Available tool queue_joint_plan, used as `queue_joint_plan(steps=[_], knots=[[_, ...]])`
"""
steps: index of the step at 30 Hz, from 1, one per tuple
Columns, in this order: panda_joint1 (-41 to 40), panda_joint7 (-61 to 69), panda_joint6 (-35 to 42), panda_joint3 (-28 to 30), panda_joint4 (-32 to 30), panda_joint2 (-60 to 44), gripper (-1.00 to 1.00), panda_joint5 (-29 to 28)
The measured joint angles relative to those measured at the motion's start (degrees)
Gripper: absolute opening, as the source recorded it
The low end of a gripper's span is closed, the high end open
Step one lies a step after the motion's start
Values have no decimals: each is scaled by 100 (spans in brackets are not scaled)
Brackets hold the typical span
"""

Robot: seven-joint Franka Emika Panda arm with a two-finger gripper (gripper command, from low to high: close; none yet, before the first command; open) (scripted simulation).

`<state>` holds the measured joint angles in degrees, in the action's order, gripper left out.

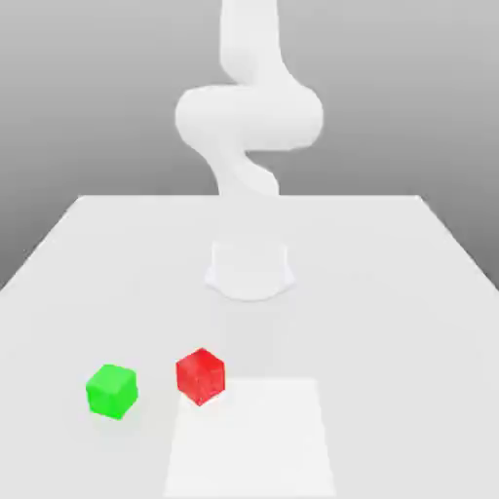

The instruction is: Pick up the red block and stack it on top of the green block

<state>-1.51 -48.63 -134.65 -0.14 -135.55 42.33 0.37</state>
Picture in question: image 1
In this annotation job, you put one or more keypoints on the small red cube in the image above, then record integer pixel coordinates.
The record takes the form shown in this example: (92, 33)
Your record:
(200, 377)

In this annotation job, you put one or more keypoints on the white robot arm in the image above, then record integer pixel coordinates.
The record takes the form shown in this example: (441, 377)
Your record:
(249, 117)

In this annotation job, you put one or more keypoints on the small green cube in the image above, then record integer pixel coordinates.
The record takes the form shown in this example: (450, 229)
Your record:
(112, 391)

